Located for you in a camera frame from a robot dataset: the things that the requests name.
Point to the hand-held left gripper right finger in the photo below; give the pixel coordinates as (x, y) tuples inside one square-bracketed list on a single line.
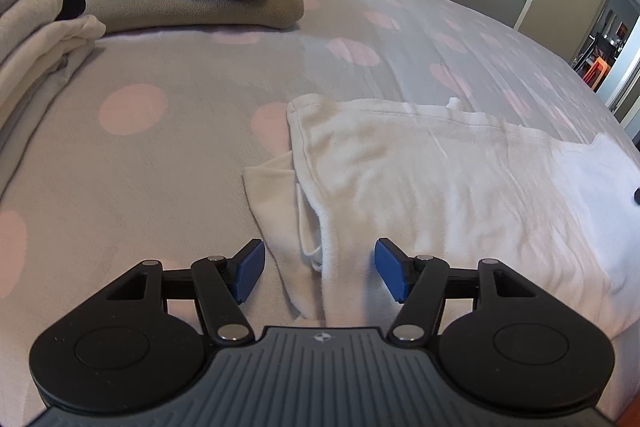
[(390, 272)]

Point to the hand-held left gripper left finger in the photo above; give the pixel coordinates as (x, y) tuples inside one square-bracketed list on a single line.
[(250, 272)]

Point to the white long-sleeve shirt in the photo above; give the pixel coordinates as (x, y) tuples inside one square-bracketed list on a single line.
[(425, 187)]

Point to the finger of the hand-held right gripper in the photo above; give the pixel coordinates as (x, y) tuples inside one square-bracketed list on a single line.
[(637, 197)]

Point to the cream folded blanket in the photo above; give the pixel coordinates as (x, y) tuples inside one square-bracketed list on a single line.
[(35, 37)]

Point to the orange stool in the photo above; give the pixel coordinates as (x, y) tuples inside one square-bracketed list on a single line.
[(597, 71)]

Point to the grey pink-dotted bed sheet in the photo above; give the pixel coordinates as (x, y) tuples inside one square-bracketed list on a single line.
[(165, 187)]

